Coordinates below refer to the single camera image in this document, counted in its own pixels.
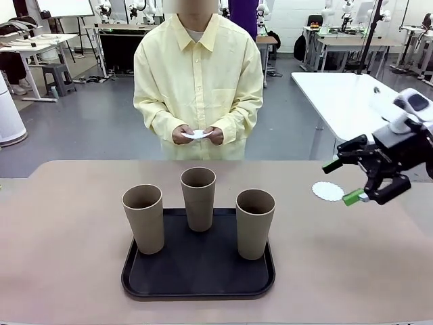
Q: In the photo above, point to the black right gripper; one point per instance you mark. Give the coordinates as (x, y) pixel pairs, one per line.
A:
(392, 142)

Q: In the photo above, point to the tall brown paper cup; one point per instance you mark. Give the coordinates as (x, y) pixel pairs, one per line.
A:
(199, 210)
(253, 233)
(145, 230)

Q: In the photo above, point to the white scalloped paper coaster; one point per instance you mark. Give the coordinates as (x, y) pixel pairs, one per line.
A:
(326, 192)
(198, 134)

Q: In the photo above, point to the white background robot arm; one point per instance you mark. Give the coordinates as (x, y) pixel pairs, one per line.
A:
(149, 8)
(327, 13)
(346, 8)
(384, 14)
(103, 6)

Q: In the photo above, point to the person's left forearm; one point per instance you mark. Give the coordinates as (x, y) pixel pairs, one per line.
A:
(235, 127)

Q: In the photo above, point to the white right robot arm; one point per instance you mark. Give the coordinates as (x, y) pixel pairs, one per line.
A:
(400, 108)

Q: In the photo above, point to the person's left hand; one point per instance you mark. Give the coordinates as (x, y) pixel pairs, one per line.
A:
(217, 137)

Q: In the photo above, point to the person's right hand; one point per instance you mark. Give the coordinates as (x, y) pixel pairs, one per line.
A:
(181, 139)

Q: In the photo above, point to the white folding table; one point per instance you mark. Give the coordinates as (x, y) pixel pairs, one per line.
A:
(345, 101)

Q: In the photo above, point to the black pole stand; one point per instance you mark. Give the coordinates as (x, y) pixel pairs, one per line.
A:
(372, 34)

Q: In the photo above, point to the black backpack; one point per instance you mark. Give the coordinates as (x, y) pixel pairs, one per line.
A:
(299, 47)

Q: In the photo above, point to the grey-top lab desk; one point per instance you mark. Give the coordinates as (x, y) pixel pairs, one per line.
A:
(414, 28)

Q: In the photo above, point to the small brown-top table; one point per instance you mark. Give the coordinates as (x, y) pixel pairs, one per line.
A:
(267, 40)

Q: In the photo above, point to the person in yellow shirt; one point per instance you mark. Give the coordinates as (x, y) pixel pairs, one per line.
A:
(199, 84)

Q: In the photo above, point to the person in purple clothes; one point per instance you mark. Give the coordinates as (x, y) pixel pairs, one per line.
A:
(243, 17)

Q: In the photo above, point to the black plastic tray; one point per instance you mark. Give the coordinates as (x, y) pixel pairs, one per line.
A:
(199, 274)

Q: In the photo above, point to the black-panelled desk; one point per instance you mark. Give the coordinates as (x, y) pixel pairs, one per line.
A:
(118, 50)

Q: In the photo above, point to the teal bottle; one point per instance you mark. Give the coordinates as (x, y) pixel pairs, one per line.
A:
(54, 92)

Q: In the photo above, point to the grey plastic stool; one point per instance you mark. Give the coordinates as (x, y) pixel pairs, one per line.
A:
(57, 69)

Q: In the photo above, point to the white height-adjustable desk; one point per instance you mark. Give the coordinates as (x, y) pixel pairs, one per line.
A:
(50, 48)

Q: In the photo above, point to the whiteboard on easel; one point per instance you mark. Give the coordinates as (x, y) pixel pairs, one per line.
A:
(64, 6)

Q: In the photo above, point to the white cylindrical air purifier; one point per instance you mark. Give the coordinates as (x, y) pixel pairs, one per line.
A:
(10, 115)

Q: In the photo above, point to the seated person dark trousers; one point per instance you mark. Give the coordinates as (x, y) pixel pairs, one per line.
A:
(11, 67)

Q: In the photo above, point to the grey bundled jacket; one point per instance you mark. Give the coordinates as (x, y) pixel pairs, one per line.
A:
(18, 25)

